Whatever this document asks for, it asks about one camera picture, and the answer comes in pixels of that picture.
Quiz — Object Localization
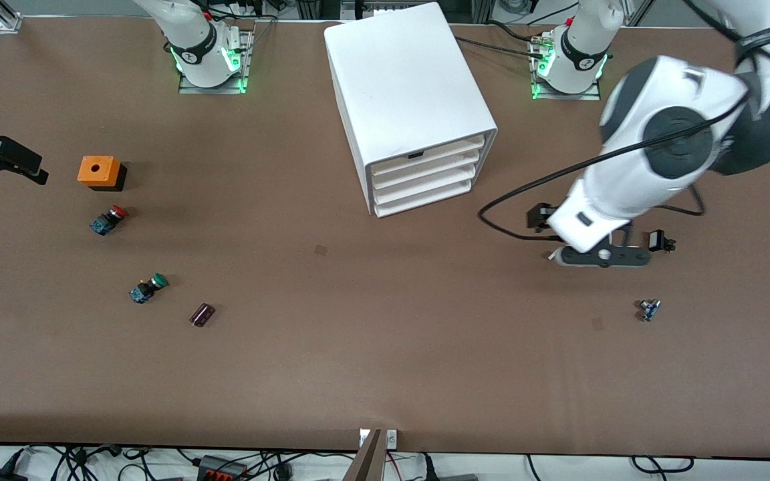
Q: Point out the white drawer cabinet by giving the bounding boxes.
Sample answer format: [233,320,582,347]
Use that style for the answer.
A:
[324,2,498,219]

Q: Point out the black base cable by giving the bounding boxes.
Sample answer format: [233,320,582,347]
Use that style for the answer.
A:
[455,20,546,61]

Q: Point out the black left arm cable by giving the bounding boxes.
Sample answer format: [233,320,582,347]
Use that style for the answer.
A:
[477,0,770,241]

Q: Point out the green push button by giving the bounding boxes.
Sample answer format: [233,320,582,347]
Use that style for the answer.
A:
[130,273,169,305]

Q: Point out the white drawer with dark handle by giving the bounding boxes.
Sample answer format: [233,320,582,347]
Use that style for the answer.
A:
[370,136,487,176]

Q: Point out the black looped floor cable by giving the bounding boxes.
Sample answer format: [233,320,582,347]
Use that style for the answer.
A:
[631,456,695,475]

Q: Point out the brown wooden post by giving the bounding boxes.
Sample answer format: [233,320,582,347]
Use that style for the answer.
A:
[344,430,386,481]

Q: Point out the black power strip red switches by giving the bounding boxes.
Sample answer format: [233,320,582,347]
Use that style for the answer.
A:
[197,454,250,481]

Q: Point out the red push button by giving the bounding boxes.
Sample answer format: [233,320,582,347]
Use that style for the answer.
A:
[89,205,128,236]

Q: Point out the orange button enclosure box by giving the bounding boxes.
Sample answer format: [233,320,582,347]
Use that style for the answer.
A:
[78,156,127,192]

